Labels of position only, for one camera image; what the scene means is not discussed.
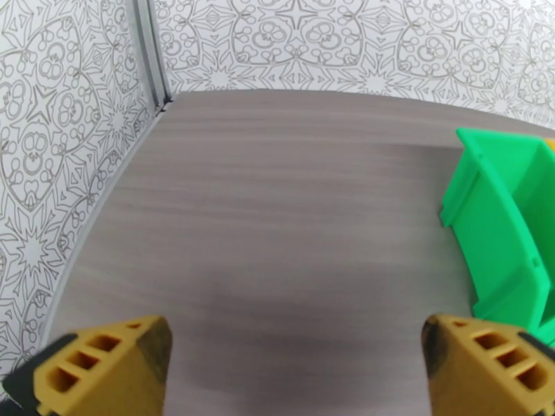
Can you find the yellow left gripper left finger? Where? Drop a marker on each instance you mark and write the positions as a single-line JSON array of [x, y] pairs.
[[104, 375]]

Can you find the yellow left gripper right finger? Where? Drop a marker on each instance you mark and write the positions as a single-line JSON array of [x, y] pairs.
[[472, 380]]

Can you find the green plastic bin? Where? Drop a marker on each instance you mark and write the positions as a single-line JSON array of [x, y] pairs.
[[490, 219]]

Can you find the yellow plastic bin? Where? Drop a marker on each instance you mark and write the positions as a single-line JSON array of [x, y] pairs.
[[550, 146]]

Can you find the aluminium corner post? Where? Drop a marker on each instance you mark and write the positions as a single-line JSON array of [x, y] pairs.
[[150, 46]]

